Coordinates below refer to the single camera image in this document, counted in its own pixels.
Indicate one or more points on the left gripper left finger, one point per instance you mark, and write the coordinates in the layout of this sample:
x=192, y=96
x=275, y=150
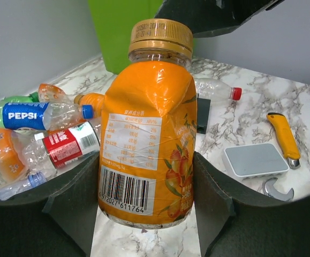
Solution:
x=56, y=218

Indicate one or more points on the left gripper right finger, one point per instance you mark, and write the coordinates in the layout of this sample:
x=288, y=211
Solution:
x=235, y=220

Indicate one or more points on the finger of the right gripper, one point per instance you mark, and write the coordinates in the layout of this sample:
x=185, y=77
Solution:
x=211, y=18

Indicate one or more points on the small orange juice bottle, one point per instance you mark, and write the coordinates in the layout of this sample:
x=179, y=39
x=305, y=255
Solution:
x=148, y=133

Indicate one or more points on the red label bottle by bin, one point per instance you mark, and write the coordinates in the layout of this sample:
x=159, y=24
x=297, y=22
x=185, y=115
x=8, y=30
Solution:
x=216, y=90

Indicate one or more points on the green plastic bin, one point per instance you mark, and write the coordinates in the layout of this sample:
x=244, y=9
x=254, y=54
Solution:
x=113, y=21

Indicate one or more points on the crushed blue label bottle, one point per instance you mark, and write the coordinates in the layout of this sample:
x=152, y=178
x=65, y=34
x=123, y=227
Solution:
x=21, y=186

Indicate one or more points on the silver open-end wrench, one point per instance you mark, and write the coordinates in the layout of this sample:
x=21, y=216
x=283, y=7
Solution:
x=270, y=190

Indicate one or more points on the grey rectangular sharpening stone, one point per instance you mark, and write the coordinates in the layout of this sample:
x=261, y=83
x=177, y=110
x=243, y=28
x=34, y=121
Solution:
x=250, y=161

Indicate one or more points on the orange label bottle centre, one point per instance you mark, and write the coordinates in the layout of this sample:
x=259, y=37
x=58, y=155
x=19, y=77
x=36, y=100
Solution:
x=12, y=166

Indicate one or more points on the orange label bottle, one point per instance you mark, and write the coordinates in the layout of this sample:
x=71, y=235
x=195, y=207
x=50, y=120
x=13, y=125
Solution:
x=12, y=166
x=53, y=94

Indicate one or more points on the nongfu red label bottle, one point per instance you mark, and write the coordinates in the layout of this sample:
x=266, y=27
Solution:
x=57, y=150

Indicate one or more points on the right black foam pad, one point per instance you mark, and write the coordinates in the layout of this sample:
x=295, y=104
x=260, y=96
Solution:
x=203, y=109

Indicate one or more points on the blue label bottle back right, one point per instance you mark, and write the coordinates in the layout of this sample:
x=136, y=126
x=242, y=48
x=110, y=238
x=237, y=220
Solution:
x=45, y=116

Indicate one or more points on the orange juice bottle right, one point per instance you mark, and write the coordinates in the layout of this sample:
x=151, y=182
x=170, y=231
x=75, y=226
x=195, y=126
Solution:
x=93, y=99

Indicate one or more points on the orange label bottle back right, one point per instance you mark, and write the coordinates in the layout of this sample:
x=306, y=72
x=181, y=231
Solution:
x=53, y=94

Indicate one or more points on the orange screwdriver handle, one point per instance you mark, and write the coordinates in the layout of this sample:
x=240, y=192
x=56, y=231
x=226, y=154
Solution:
x=285, y=139

